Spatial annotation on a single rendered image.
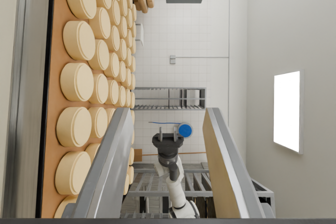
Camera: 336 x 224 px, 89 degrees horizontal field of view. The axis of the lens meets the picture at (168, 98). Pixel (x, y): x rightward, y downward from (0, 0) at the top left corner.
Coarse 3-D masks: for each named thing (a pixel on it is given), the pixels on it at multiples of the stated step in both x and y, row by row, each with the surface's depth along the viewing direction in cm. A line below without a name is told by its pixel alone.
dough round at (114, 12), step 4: (112, 0) 34; (112, 4) 34; (116, 4) 36; (112, 8) 34; (116, 8) 36; (108, 12) 34; (112, 12) 34; (116, 12) 36; (112, 16) 34; (116, 16) 36; (112, 20) 35; (116, 20) 36; (112, 24) 36; (116, 24) 36
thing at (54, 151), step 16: (64, 0) 21; (64, 16) 21; (64, 48) 21; (64, 64) 21; (48, 96) 18; (64, 96) 21; (48, 112) 18; (48, 128) 18; (48, 144) 18; (48, 160) 18; (48, 176) 18; (48, 192) 18; (48, 208) 18
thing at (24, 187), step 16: (32, 0) 23; (32, 16) 23; (32, 32) 22; (32, 48) 22; (32, 64) 22; (32, 80) 22; (32, 96) 22; (32, 112) 22; (16, 128) 22; (32, 128) 22; (16, 144) 21; (32, 144) 21; (16, 160) 21; (32, 160) 21; (16, 176) 21; (32, 176) 21; (16, 192) 21; (32, 192) 21; (16, 208) 21; (32, 208) 21
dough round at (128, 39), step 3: (129, 30) 48; (129, 33) 48; (126, 36) 46; (129, 36) 48; (123, 39) 47; (126, 39) 47; (129, 39) 48; (126, 42) 47; (129, 42) 48; (126, 45) 48; (129, 45) 48
